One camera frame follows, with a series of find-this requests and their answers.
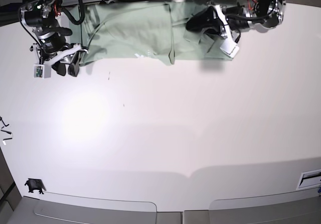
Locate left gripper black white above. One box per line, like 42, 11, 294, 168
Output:
186, 5, 242, 39

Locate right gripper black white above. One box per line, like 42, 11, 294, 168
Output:
30, 43, 88, 77

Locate light green T-shirt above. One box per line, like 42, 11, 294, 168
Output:
70, 1, 230, 66

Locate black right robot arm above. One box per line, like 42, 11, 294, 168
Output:
18, 0, 88, 79

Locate silver allen keys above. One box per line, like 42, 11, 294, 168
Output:
1, 116, 14, 146

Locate grey chair left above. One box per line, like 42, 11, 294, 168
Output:
8, 197, 182, 223

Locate grey chair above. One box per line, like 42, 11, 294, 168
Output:
8, 197, 182, 223
183, 188, 320, 223

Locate white label plate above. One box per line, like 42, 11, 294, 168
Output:
296, 169, 320, 190

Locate grey chair right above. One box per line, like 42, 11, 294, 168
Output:
183, 188, 320, 223

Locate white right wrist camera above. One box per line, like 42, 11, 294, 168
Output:
34, 64, 52, 79

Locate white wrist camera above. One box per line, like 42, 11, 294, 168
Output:
34, 64, 52, 79
220, 38, 239, 58

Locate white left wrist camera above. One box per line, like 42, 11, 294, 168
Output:
220, 38, 239, 58

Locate black clamp bracket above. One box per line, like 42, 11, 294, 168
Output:
25, 178, 46, 194

